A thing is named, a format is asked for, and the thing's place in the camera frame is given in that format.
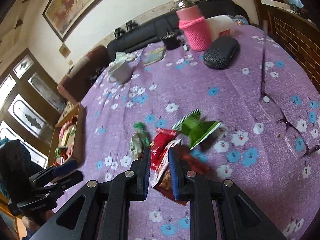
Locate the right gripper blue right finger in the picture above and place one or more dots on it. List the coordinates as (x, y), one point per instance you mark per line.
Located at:
(178, 169)

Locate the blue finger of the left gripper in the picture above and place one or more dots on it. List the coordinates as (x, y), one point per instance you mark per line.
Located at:
(69, 180)
(65, 168)

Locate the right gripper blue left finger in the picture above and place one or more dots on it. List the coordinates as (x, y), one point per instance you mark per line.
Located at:
(143, 174)

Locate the green clear candy packet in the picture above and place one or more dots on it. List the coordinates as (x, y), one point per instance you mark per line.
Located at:
(139, 140)

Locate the yellow cake bar packet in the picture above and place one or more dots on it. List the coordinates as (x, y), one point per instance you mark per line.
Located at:
(63, 138)

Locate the dark red nut packet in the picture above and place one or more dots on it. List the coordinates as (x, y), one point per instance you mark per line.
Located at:
(170, 178)

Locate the pink character snack packet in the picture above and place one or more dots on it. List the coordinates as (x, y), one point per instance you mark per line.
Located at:
(66, 126)

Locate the green pea snack packet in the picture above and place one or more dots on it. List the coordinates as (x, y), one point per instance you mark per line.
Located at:
(197, 129)

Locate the white red snack packet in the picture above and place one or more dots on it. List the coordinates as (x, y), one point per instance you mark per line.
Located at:
(160, 145)

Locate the person's left hand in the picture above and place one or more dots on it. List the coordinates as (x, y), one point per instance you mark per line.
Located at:
(30, 224)

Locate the brown cardboard box tray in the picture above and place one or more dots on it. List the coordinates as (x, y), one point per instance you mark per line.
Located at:
(74, 148)

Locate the wooden glass door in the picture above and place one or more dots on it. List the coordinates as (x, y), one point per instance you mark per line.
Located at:
(30, 106)

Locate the white ceramic mug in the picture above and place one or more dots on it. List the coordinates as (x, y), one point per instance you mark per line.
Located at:
(120, 72)

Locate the brown armchair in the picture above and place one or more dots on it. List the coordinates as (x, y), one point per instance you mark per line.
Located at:
(82, 75)

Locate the small green booklet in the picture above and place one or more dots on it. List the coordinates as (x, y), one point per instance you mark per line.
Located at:
(154, 56)

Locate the white cloth gloves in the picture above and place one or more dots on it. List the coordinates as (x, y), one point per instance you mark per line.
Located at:
(123, 57)

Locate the purple floral tablecloth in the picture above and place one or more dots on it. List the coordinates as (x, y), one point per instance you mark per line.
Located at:
(267, 107)

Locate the small black cup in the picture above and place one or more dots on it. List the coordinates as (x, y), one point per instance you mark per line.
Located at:
(170, 41)

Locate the black leather sofa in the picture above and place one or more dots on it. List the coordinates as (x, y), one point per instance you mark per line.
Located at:
(153, 30)

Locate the black glasses case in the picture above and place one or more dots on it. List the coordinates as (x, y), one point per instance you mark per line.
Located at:
(221, 53)

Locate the pink knit-sleeved thermos bottle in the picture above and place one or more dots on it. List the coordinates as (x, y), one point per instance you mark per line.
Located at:
(193, 24)

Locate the wooden sideboard cabinet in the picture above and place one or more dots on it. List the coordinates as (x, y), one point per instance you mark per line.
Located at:
(299, 37)

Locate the framed wall painting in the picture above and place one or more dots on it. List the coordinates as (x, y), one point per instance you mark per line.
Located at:
(64, 15)

